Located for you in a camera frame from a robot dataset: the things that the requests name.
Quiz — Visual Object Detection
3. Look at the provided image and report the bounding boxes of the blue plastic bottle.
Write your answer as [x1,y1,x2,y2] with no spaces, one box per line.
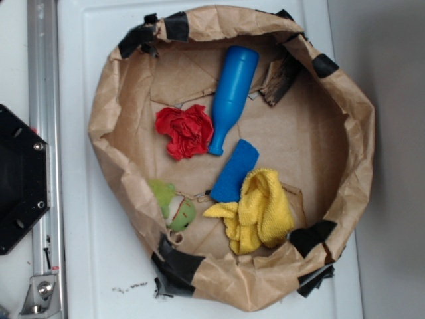
[209,46,259,156]

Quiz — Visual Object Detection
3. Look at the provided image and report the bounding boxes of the brown paper bag bin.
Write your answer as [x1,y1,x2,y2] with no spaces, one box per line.
[88,5,375,312]

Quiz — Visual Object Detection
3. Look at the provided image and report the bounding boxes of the blue sponge block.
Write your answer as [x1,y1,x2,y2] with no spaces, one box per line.
[210,139,259,203]

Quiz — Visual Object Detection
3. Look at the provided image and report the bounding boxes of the crumpled red paper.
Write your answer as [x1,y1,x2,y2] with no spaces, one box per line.
[155,104,214,161]

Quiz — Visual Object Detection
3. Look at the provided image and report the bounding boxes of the green plush toy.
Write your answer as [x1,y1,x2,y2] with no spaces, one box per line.
[148,179,197,232]

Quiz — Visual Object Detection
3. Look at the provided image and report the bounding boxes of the yellow terry cloth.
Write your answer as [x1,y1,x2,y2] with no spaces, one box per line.
[203,168,294,255]

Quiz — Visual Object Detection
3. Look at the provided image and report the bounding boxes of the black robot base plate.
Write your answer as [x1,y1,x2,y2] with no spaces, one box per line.
[1,105,50,255]

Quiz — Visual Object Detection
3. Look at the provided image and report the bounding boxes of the aluminium extrusion rail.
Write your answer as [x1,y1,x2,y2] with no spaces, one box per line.
[27,1,68,318]

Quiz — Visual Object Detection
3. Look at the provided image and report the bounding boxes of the metal corner bracket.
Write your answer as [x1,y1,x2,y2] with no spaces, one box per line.
[19,274,61,318]

